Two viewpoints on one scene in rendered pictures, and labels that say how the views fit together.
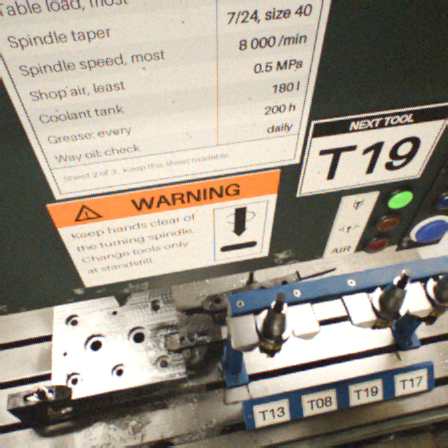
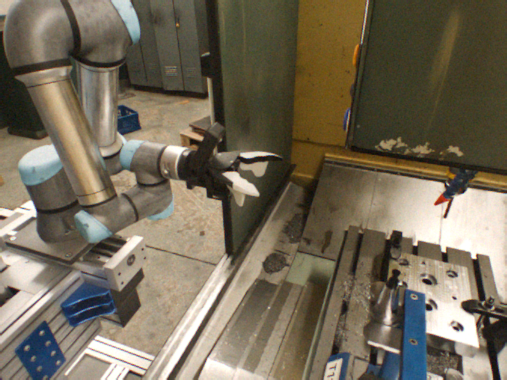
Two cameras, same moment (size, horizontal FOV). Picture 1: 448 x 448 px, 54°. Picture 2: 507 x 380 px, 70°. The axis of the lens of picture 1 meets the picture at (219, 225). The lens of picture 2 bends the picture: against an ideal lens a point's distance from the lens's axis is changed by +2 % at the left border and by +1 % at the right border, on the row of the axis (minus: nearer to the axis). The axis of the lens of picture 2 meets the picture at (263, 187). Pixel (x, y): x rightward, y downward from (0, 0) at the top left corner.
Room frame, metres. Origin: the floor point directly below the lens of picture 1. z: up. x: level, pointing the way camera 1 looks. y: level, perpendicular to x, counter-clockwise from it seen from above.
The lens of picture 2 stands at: (0.38, -0.62, 1.82)
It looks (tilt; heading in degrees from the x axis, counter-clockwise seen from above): 33 degrees down; 122
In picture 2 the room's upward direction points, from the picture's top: straight up
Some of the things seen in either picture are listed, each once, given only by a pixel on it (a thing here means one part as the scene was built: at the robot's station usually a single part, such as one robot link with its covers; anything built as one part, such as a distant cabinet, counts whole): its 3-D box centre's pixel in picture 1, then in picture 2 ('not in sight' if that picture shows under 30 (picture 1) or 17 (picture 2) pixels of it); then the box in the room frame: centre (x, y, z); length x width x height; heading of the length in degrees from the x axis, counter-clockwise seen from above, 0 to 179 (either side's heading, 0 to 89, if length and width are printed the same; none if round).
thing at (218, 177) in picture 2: not in sight; (225, 175); (-0.01, -0.14, 1.45); 0.09 x 0.05 x 0.02; 157
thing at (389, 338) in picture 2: (303, 321); (382, 335); (0.35, -0.15, 1.21); 0.07 x 0.05 x 0.01; 12
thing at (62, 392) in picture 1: (43, 400); (394, 249); (0.28, 0.38, 0.97); 0.13 x 0.03 x 0.15; 102
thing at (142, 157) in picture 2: not in sight; (149, 159); (-0.23, -0.15, 1.43); 0.11 x 0.08 x 0.09; 13
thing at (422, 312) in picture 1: (414, 299); not in sight; (0.39, -0.37, 1.21); 0.07 x 0.05 x 0.01; 12
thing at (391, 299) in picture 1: (395, 292); not in sight; (0.38, -0.31, 1.26); 0.04 x 0.04 x 0.07
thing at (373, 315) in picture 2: (274, 327); (384, 312); (0.34, -0.10, 1.21); 0.06 x 0.06 x 0.03
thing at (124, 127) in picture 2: not in sight; (109, 123); (-3.34, 1.82, 0.11); 0.62 x 0.42 x 0.22; 78
